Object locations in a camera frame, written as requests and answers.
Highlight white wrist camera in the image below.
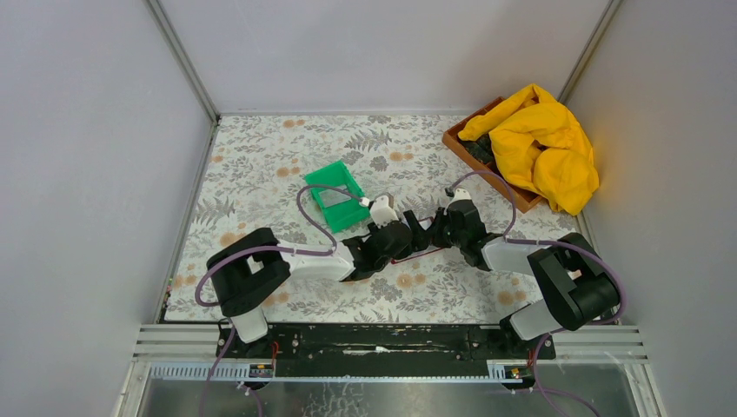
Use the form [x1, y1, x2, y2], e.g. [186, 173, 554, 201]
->
[359, 194, 399, 228]
[445, 188, 473, 212]

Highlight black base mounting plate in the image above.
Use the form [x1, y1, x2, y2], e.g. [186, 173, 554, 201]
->
[216, 323, 556, 378]

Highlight yellow cloth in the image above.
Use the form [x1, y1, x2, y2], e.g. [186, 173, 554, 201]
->
[457, 83, 600, 215]

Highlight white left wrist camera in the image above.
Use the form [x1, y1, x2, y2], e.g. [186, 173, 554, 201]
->
[359, 194, 399, 228]

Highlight brown wooden tray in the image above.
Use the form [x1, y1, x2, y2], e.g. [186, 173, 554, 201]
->
[442, 96, 545, 213]

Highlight red leather card holder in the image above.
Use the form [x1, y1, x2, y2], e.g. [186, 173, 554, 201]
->
[390, 216, 442, 265]

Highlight floral patterned table mat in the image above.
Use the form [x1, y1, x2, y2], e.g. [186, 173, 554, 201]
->
[163, 115, 578, 324]

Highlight dark items in tray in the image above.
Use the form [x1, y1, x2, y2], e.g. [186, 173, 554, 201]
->
[462, 134, 495, 165]

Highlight green plastic bin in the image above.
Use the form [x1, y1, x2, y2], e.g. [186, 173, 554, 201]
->
[305, 161, 369, 233]

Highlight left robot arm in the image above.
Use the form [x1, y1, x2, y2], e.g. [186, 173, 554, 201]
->
[206, 210, 434, 357]

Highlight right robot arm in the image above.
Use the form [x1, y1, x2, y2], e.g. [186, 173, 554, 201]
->
[428, 200, 625, 358]

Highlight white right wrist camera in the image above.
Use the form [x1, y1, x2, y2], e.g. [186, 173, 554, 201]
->
[445, 188, 473, 212]

